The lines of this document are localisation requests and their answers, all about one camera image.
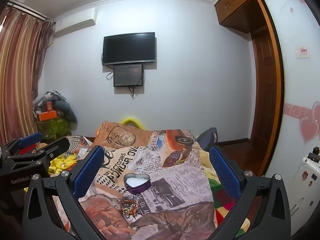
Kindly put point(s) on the purple heart-shaped tin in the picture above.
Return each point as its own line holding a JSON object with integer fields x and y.
{"x": 137, "y": 183}

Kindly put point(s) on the yellow cloth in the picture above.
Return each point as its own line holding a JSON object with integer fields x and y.
{"x": 62, "y": 163}

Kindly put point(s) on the orange box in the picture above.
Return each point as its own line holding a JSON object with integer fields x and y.
{"x": 47, "y": 115}

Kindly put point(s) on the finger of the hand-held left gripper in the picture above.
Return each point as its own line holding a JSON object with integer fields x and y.
{"x": 30, "y": 138}
{"x": 53, "y": 147}

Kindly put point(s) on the striped brown curtain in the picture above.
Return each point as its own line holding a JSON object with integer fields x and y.
{"x": 20, "y": 67}

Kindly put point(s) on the green patterned bag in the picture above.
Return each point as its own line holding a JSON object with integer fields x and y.
{"x": 53, "y": 128}

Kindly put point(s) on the brown wooden door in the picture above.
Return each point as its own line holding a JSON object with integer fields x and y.
{"x": 263, "y": 87}

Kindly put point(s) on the newspaper print blanket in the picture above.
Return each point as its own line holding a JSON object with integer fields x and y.
{"x": 150, "y": 155}

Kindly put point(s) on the pile of clothes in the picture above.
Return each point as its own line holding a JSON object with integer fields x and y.
{"x": 60, "y": 105}

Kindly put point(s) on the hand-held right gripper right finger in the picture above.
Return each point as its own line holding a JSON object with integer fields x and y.
{"x": 225, "y": 172}

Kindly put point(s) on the white air conditioner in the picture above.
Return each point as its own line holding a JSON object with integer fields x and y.
{"x": 75, "y": 21}

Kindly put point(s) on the dark blue pillow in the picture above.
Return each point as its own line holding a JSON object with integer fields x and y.
{"x": 207, "y": 138}

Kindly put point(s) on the white sliding wardrobe door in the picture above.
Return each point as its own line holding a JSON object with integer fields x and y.
{"x": 295, "y": 85}

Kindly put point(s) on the small black wall screen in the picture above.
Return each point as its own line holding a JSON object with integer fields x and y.
{"x": 128, "y": 75}

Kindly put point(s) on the pink heart sticker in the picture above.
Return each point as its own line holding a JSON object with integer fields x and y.
{"x": 308, "y": 127}

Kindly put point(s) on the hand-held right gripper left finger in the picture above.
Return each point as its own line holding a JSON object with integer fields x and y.
{"x": 88, "y": 172}

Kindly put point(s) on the small white door sticker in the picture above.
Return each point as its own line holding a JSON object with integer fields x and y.
{"x": 302, "y": 51}

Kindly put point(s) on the black wall television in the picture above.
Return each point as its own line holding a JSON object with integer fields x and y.
{"x": 129, "y": 48}

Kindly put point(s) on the wooden overhead cabinet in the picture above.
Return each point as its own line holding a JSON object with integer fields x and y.
{"x": 235, "y": 7}

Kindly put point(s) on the yellow plastic object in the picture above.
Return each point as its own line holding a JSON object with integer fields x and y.
{"x": 131, "y": 120}

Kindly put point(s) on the white suitcase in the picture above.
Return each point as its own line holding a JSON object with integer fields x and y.
{"x": 303, "y": 192}

